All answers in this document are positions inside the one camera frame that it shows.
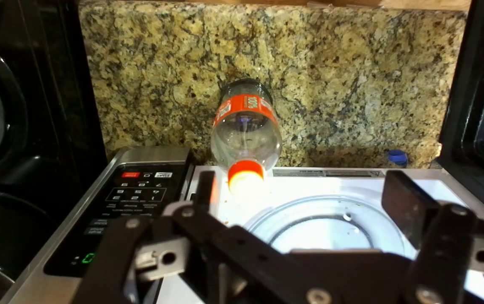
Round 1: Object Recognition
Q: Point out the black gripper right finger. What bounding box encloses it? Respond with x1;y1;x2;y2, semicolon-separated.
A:
381;169;484;304

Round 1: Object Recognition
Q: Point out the glass microwave turntable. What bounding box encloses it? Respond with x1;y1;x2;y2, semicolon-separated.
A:
246;193;420;262

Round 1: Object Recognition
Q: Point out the small blue object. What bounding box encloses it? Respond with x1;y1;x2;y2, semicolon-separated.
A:
386;149;411;169

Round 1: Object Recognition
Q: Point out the black microwave door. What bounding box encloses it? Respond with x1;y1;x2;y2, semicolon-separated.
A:
437;0;484;220

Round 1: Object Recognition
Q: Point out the clear bottle orange label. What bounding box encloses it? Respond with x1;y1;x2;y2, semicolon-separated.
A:
210;78;285;198

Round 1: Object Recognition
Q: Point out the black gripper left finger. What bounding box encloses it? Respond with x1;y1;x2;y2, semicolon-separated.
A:
75;169;312;304

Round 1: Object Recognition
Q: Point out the black electric stove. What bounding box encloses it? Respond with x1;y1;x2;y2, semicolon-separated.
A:
0;0;110;304

